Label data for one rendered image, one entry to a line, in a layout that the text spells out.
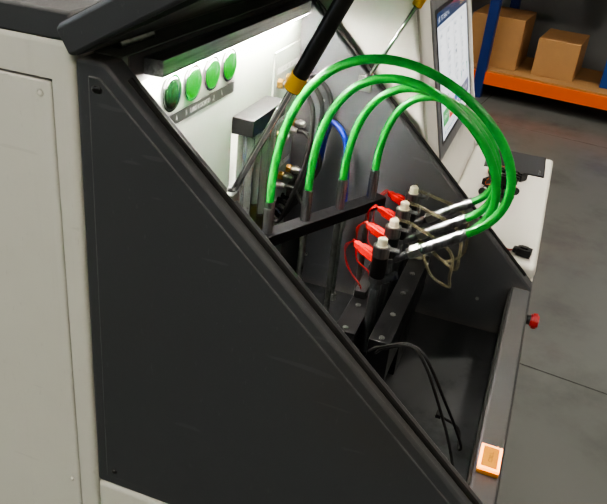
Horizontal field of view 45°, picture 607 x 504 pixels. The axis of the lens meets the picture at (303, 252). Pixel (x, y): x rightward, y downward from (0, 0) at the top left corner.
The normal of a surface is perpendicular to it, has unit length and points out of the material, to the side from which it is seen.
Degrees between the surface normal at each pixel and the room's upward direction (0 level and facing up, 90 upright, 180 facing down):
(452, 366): 0
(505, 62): 90
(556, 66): 90
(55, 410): 90
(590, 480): 0
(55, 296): 90
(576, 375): 0
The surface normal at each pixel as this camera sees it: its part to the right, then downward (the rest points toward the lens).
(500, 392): 0.10, -0.87
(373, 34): -0.34, 0.43
